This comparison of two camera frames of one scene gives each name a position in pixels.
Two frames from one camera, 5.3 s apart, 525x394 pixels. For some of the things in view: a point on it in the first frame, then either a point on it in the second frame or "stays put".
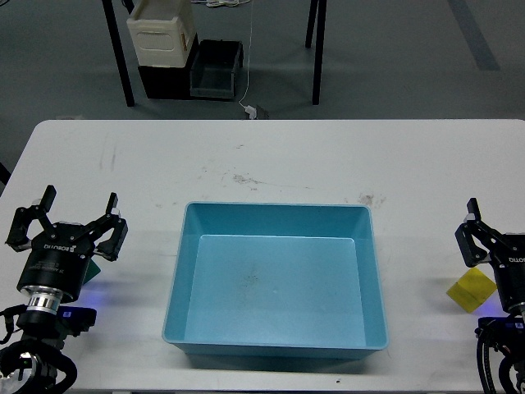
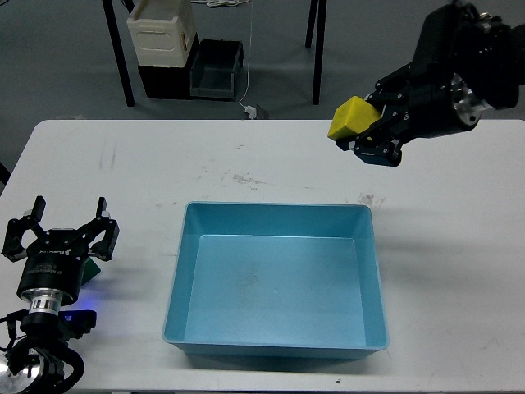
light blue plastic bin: [276, 280] stays put
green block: [93, 270] stays put
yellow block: [472, 289] -> [352, 116]
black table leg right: [319, 42] stays put
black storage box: [169, 83] stays put
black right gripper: [509, 268] -> [425, 100]
